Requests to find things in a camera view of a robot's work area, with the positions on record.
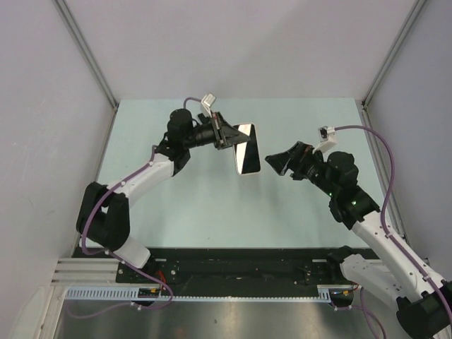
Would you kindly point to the right aluminium frame post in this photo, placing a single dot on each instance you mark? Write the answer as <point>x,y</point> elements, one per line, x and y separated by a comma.
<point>406,28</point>

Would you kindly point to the left aluminium frame post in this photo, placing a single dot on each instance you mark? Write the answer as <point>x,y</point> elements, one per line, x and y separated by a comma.
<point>80,41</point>

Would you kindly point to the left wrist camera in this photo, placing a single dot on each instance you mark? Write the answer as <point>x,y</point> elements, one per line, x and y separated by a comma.
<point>206,104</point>

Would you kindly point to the aluminium frame post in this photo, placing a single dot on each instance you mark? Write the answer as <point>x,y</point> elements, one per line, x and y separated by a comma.
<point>80,41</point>
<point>406,28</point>

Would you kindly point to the aluminium front frame rail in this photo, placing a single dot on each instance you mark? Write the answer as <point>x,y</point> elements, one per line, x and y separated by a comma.
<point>84,272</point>

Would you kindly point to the black phone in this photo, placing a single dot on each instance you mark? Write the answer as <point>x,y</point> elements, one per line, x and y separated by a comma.
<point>246,155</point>

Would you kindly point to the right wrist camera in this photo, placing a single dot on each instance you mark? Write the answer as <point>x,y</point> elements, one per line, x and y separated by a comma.
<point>328,139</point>

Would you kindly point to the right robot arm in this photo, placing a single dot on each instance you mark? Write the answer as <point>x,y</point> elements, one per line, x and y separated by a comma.
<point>419,296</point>

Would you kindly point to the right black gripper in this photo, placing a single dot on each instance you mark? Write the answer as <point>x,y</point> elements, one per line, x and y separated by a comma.
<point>294,159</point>

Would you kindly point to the right aluminium side rail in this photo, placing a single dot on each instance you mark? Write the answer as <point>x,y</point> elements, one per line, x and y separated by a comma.
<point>382,164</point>

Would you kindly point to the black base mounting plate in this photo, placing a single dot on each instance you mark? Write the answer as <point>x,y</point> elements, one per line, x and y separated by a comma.
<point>253,288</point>

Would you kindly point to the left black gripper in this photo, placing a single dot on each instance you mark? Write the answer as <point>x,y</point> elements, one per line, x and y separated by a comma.
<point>224,135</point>

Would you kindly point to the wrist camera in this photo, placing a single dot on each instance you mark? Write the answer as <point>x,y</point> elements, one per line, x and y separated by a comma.
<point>328,139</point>
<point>206,104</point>

